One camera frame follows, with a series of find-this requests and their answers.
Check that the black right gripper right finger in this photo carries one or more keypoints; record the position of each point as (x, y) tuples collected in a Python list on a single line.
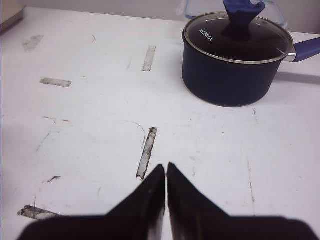
[(194, 217)]

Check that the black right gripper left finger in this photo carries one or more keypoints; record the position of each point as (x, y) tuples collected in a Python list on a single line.
[(138, 217)]

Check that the dark blue saucepan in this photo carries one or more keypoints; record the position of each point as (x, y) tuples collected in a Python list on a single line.
[(231, 84)]

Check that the clear blue-rimmed plastic container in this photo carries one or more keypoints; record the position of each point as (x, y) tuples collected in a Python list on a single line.
[(190, 9)]

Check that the glass lid with blue knob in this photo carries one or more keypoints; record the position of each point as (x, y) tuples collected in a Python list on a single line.
[(239, 34)]

